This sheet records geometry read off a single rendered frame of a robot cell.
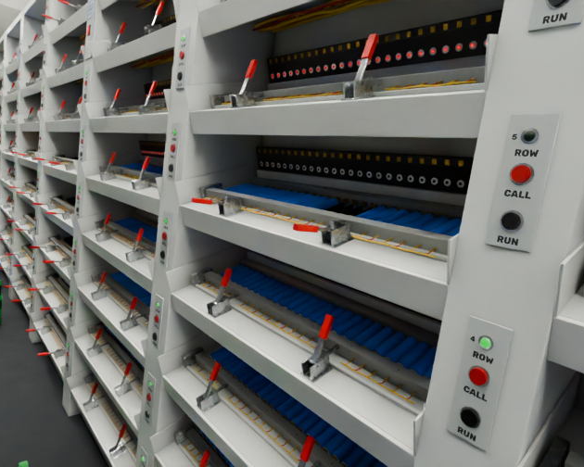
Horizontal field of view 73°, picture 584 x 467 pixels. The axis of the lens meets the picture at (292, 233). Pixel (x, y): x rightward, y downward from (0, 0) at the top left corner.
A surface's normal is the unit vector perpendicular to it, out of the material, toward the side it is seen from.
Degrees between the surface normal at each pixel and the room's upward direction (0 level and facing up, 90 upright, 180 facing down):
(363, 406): 18
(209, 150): 90
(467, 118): 108
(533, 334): 90
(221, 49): 90
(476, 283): 90
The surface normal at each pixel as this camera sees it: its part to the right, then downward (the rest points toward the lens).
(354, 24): -0.73, -0.01
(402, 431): -0.10, -0.94
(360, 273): -0.74, 0.29
